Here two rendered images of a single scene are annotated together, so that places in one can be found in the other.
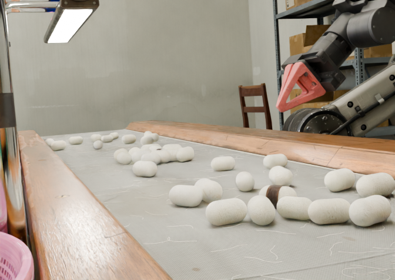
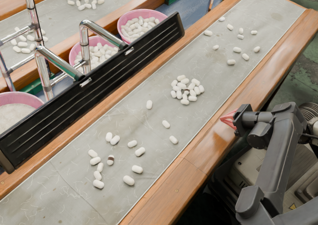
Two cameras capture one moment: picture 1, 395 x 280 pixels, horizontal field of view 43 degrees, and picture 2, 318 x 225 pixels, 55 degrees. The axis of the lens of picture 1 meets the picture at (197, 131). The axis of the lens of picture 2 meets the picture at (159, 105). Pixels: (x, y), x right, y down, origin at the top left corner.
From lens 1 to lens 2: 0.97 m
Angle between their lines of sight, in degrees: 63
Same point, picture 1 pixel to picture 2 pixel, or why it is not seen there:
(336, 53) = (249, 125)
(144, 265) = (37, 161)
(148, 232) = (83, 142)
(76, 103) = not seen: outside the picture
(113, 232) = (54, 146)
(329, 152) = (184, 154)
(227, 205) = (91, 153)
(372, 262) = (70, 190)
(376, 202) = (97, 184)
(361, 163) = (169, 169)
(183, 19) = not seen: outside the picture
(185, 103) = not seen: outside the picture
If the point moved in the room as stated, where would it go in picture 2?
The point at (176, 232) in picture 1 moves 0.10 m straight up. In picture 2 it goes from (83, 147) to (81, 131)
